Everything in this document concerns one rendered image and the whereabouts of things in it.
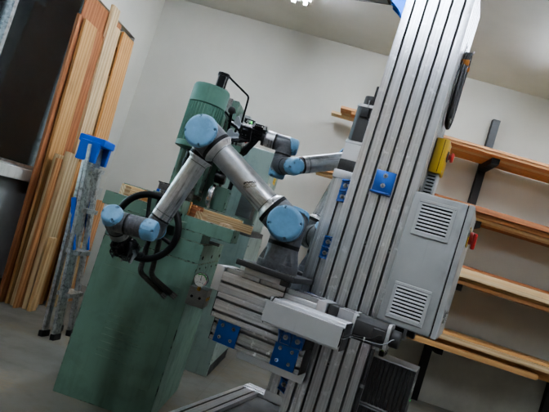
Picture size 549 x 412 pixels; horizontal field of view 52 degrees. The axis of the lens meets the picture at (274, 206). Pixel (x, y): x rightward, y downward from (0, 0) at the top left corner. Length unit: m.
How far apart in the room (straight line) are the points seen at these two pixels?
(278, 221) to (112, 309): 1.03
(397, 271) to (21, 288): 2.61
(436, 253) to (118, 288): 1.36
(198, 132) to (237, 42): 3.36
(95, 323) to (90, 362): 0.17
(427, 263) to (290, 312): 0.51
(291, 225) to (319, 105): 3.24
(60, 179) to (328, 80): 2.43
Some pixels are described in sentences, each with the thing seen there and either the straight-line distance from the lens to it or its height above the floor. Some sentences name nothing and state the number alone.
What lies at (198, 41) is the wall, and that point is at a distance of 5.32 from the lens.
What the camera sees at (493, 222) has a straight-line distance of 4.60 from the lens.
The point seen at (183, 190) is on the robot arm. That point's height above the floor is 0.99.
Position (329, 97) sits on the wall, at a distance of 5.02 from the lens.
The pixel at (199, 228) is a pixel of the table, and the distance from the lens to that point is 2.48.
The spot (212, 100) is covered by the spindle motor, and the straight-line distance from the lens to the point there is 2.64.
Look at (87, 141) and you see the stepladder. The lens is 3.44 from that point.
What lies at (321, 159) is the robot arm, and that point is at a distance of 2.44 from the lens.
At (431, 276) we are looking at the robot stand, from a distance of 2.00.
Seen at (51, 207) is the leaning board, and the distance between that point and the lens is 3.91.
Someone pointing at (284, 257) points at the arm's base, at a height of 0.87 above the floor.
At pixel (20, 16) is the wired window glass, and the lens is 3.84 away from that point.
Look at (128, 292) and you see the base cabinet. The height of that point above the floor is 0.51.
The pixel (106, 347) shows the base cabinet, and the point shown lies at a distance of 2.62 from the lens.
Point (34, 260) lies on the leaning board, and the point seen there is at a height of 0.31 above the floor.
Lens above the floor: 0.94
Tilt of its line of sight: 3 degrees up
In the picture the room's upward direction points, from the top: 18 degrees clockwise
